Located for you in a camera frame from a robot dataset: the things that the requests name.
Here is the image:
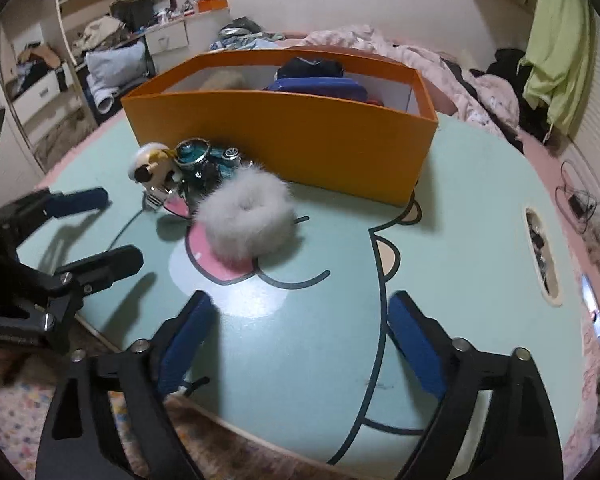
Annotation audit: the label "small doll figure keychain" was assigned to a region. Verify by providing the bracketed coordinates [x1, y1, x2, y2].
[128, 142, 185, 211]

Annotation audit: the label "dark patterned clothing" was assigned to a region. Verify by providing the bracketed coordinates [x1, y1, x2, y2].
[219, 17, 266, 41]

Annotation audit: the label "green hanging garment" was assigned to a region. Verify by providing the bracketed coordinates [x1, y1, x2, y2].
[522, 0, 598, 136]

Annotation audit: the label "white shelf unit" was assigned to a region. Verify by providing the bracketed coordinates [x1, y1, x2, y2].
[0, 0, 126, 171]

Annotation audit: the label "pastel patterned rug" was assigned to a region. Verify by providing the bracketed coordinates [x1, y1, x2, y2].
[0, 375, 131, 480]

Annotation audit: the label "mint green cartoon desktop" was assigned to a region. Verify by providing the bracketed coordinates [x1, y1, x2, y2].
[15, 107, 600, 480]

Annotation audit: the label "brown furry pouch keychain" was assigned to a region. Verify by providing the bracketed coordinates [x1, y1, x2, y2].
[195, 70, 248, 93]

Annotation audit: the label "white nightstand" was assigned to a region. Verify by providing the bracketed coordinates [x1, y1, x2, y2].
[144, 12, 231, 58]

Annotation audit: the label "beige clothes pile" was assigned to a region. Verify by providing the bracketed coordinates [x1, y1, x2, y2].
[77, 15, 131, 51]

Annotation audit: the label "blue case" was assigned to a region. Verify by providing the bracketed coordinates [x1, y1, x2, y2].
[265, 76, 368, 106]

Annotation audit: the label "brown fuzzy rug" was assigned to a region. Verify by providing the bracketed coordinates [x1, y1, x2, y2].
[165, 395, 331, 480]

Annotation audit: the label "teal keychain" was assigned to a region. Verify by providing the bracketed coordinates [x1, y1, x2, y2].
[172, 137, 253, 191]

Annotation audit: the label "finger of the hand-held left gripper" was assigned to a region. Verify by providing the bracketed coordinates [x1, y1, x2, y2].
[39, 244, 145, 302]
[0, 186, 112, 226]

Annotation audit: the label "light blue clothing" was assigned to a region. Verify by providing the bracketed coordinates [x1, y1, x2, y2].
[210, 34, 286, 52]

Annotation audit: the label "pink floral blanket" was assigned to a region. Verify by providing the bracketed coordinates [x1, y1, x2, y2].
[302, 24, 521, 136]

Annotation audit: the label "black cables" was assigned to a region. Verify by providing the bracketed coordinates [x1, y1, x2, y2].
[554, 160, 600, 251]

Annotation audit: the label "light blue pillow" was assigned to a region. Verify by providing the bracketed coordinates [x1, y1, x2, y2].
[85, 40, 148, 93]

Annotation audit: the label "black and white scrunchie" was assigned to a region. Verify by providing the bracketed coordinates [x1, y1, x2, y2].
[276, 56, 345, 81]

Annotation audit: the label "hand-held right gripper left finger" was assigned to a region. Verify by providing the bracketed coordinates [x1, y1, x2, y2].
[35, 290, 216, 480]

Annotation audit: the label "orange cardboard box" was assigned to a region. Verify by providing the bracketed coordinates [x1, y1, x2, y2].
[121, 45, 438, 207]

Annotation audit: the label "pink bed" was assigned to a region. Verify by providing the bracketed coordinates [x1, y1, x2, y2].
[30, 30, 600, 461]

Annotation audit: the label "smartphone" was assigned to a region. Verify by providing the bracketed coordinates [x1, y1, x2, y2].
[580, 274, 600, 348]

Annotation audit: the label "black clothing pile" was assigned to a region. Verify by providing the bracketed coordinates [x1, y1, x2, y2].
[470, 49, 553, 146]

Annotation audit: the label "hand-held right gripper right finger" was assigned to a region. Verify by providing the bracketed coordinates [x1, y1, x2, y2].
[387, 290, 563, 480]

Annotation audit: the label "white fluffy scrunchie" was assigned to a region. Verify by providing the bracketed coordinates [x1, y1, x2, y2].
[194, 167, 297, 263]

